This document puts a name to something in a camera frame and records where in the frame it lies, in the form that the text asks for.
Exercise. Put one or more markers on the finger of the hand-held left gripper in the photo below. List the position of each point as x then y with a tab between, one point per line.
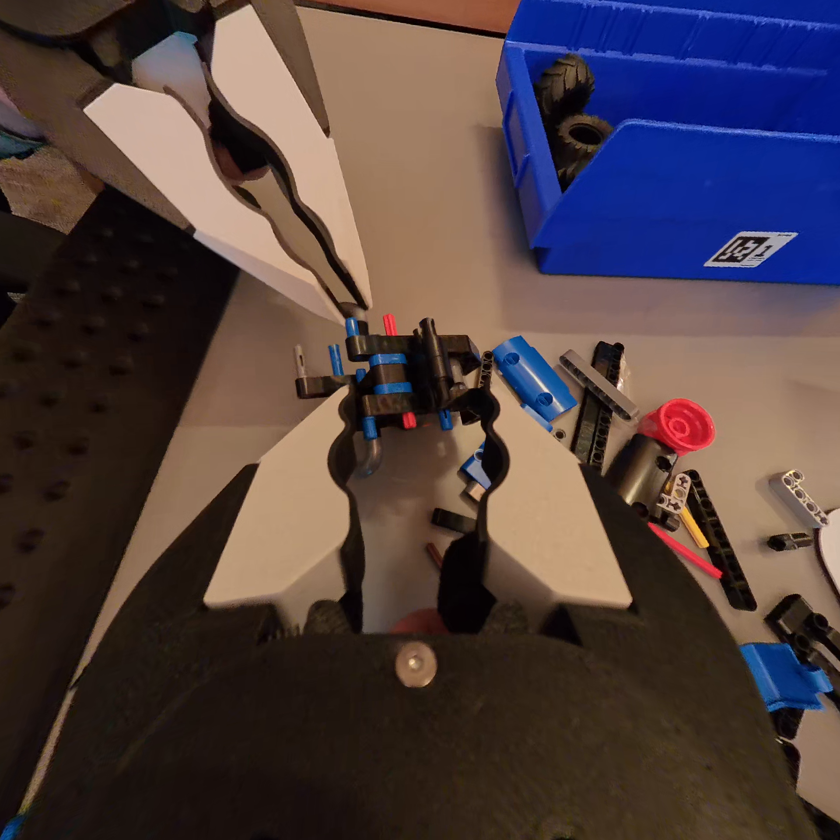
289	118
184	170

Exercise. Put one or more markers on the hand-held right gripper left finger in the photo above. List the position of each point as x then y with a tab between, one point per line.
282	531

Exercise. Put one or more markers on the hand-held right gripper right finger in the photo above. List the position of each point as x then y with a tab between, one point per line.
558	531

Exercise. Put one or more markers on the partly built toy chassis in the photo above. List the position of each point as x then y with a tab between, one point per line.
394	387

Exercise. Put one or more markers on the dark grey toy connector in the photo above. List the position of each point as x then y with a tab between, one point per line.
354	312

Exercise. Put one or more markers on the small blue toy pin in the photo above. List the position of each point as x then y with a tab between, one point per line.
352	329

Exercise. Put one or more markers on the black toy cylinder piece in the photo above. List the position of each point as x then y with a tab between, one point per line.
640	469

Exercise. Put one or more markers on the blue curved toy panel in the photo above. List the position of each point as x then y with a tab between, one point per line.
474	469
531	377

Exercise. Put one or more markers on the light grey toy beam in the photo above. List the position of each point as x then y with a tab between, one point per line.
674	492

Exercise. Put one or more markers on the brown toy axle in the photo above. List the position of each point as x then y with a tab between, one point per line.
434	555

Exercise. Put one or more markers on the red toy axle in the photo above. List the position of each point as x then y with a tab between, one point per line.
686	551

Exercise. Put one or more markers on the dark grey toy beam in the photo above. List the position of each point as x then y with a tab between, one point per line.
600	386

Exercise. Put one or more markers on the red toy wheel rim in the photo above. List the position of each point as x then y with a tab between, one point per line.
679	426

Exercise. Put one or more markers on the pile of black toy beams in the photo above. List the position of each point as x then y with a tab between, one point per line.
718	544

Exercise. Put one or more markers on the black dimpled mat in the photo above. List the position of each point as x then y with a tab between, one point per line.
98	394

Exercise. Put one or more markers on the grey angled toy beam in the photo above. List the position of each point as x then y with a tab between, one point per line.
800	497

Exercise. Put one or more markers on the blue toy fender piece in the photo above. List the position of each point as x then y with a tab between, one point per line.
781	676

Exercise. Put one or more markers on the black toy tire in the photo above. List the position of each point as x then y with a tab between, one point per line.
564	82
584	148

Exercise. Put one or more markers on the blue storage bin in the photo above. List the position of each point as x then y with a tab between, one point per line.
656	197

